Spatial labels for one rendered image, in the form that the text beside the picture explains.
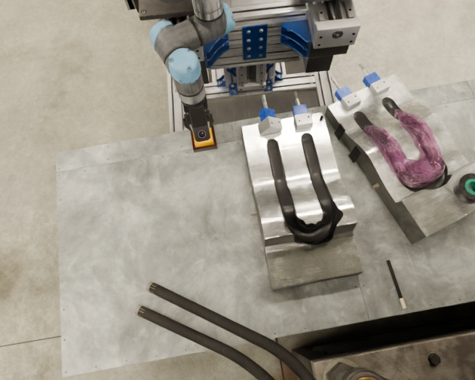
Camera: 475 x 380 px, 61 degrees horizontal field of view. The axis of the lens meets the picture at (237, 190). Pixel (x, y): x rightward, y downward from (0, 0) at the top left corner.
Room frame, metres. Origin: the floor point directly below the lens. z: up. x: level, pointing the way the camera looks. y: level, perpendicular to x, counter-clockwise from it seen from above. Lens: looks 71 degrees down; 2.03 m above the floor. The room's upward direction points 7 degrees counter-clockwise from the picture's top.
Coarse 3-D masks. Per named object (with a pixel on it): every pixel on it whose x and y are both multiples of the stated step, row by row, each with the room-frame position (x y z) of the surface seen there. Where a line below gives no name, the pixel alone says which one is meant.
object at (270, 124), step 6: (264, 96) 0.68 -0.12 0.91; (264, 102) 0.66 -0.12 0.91; (264, 108) 0.63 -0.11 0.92; (264, 114) 0.61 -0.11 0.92; (270, 114) 0.61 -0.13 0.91; (264, 120) 0.59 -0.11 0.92; (270, 120) 0.58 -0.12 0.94; (276, 120) 0.58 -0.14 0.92; (258, 126) 0.58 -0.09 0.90; (264, 126) 0.57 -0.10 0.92; (270, 126) 0.56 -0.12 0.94; (276, 126) 0.56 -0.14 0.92; (264, 132) 0.56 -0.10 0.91; (270, 132) 0.56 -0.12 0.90; (276, 132) 0.56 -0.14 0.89
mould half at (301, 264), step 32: (256, 128) 0.58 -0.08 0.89; (288, 128) 0.57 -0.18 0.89; (320, 128) 0.55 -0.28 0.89; (256, 160) 0.48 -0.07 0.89; (288, 160) 0.46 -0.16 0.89; (320, 160) 0.45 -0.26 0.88; (256, 192) 0.37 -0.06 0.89; (352, 224) 0.24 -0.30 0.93; (288, 256) 0.18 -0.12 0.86; (320, 256) 0.17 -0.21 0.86; (352, 256) 0.16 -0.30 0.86
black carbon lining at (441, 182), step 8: (384, 104) 0.63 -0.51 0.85; (392, 104) 0.63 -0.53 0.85; (360, 112) 0.61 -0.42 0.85; (392, 112) 0.59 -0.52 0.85; (360, 120) 0.58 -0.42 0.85; (368, 120) 0.58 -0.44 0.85; (440, 176) 0.36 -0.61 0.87; (448, 176) 0.35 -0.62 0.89; (432, 184) 0.34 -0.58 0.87; (440, 184) 0.33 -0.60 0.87
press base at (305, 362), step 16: (448, 320) -0.07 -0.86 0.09; (464, 320) -0.08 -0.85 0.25; (368, 336) -0.10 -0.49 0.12; (384, 336) -0.09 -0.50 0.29; (400, 336) -0.09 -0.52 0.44; (416, 336) -0.09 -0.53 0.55; (432, 336) -0.09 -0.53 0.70; (304, 352) -0.11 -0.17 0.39; (320, 352) -0.11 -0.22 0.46; (336, 352) -0.10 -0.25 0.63; (352, 352) -0.10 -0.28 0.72
